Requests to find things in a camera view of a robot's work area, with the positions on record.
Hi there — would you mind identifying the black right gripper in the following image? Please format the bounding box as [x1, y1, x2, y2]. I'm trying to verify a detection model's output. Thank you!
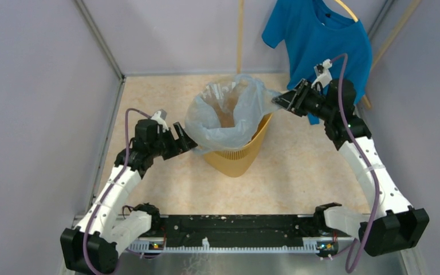
[271, 79, 334, 121]

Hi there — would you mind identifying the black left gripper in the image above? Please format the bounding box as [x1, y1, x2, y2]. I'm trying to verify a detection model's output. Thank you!
[150, 121, 197, 160]

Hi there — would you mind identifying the light blue plastic trash bag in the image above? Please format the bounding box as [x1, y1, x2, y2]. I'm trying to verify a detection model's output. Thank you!
[184, 74, 281, 154]

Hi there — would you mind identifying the yellow slatted trash bin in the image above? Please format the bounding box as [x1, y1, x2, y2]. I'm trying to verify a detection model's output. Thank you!
[203, 114, 272, 178]

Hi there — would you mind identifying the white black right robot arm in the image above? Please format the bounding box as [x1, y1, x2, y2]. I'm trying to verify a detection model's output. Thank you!
[272, 79, 430, 257]

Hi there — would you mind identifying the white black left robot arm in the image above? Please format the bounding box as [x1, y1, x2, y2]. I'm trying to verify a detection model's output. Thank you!
[60, 118, 197, 274]

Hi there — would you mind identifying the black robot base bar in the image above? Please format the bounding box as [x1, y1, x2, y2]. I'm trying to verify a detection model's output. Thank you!
[139, 214, 333, 248]

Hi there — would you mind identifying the blue t-shirt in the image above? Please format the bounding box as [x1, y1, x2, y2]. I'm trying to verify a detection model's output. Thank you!
[261, 0, 372, 104]

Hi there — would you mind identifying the wooden clothes rack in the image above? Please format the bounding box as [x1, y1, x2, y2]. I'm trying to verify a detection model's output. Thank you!
[235, 0, 423, 111]

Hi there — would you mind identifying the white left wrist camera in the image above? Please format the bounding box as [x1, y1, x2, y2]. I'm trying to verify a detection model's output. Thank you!
[151, 109, 169, 132]

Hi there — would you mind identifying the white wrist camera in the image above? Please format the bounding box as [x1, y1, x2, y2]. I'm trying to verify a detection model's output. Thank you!
[311, 59, 332, 92]
[151, 109, 169, 132]

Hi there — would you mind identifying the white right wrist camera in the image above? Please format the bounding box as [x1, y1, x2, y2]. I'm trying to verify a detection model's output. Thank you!
[311, 59, 332, 92]

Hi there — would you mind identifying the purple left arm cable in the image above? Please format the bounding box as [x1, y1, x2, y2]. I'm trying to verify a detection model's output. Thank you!
[82, 108, 164, 275]

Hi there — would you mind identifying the grey metal corner rail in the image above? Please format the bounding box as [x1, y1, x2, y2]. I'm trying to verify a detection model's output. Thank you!
[73, 0, 126, 83]

